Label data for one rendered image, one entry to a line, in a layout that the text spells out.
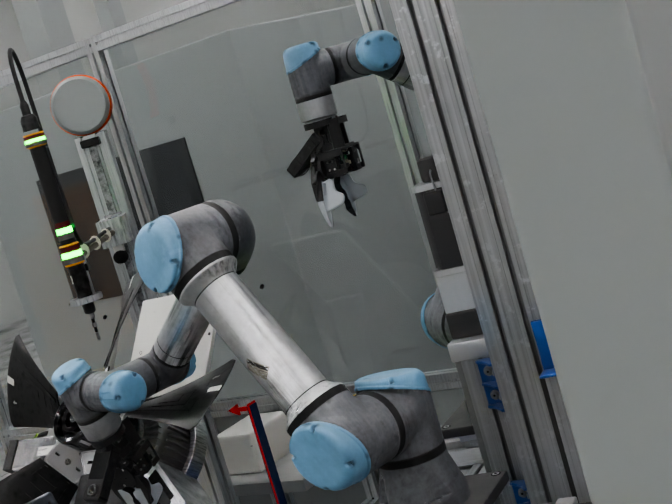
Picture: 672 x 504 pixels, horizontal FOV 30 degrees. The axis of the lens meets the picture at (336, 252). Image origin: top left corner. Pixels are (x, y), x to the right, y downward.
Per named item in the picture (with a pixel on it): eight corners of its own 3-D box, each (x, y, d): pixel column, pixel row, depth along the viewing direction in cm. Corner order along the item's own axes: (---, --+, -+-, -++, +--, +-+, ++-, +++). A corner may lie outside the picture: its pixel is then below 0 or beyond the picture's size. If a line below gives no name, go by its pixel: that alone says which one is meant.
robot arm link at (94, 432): (97, 424, 235) (67, 428, 239) (109, 443, 236) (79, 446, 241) (119, 399, 240) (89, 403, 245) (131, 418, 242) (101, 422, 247)
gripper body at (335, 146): (347, 176, 246) (330, 117, 245) (313, 185, 251) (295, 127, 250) (367, 169, 253) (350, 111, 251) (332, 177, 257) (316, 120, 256)
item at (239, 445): (251, 452, 340) (239, 414, 338) (298, 447, 331) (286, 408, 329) (214, 477, 326) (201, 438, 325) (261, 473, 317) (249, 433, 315)
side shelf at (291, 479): (249, 462, 342) (245, 452, 342) (356, 452, 321) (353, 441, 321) (195, 499, 322) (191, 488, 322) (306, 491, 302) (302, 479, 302)
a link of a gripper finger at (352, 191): (374, 212, 255) (354, 175, 251) (350, 217, 259) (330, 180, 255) (379, 203, 257) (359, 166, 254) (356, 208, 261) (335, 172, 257)
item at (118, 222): (109, 248, 330) (100, 217, 329) (135, 240, 330) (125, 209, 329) (104, 252, 320) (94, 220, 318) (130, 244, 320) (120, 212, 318)
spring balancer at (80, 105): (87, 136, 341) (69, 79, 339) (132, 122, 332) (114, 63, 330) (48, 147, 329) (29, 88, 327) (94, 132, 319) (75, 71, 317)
